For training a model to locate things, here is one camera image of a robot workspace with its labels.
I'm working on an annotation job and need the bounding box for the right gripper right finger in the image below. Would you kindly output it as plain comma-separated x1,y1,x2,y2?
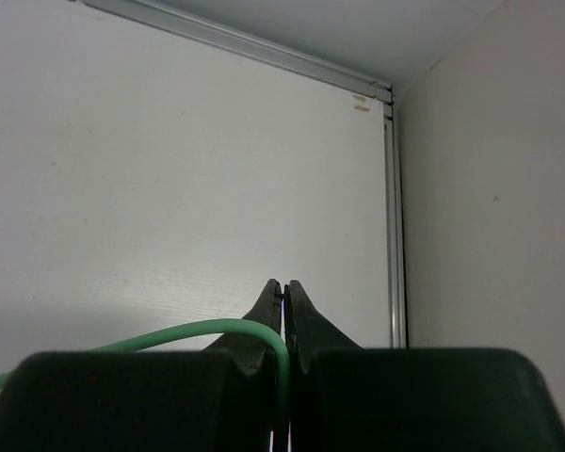
284,281,565,451

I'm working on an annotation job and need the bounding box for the aluminium table frame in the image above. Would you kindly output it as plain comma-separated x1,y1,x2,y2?
83,1,408,348

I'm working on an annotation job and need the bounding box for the green headphone cable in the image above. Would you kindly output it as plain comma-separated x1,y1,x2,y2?
0,318,292,452

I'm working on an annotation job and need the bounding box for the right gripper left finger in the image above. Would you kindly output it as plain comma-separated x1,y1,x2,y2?
0,280,283,451

